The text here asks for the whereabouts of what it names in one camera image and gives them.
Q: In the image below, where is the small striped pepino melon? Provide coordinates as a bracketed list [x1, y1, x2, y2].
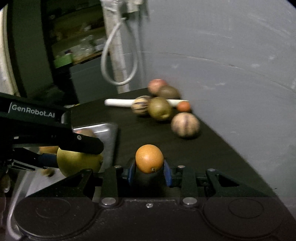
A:
[131, 95, 151, 115]

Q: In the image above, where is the brown oval mango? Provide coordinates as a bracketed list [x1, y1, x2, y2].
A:
[74, 128, 96, 138]

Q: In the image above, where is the grey looped hose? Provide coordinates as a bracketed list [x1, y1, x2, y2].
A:
[100, 16, 139, 86]

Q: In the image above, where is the large striped pepino melon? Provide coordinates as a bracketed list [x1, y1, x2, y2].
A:
[171, 113, 200, 138]

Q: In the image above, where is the red apple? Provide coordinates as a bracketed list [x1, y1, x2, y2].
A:
[147, 79, 168, 95]

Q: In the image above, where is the white plastic tube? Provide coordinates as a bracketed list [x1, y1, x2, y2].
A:
[104, 98, 186, 108]

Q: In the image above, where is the brown kiwi at back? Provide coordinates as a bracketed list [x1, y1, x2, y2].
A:
[157, 85, 181, 99]

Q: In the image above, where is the green brown pear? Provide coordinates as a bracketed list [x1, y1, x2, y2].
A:
[148, 97, 172, 121]

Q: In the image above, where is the yellow lemon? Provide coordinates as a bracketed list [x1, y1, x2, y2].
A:
[57, 148, 103, 177]

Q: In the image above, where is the small orange red tangerine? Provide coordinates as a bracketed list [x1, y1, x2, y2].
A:
[176, 101, 191, 113]

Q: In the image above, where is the brown round fruit with sticker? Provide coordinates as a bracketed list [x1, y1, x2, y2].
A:
[39, 146, 59, 154]

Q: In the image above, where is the green box on shelf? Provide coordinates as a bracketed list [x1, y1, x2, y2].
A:
[54, 53, 73, 68]

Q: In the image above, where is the small brown kiwi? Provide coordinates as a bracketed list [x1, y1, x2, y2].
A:
[41, 168, 55, 177]

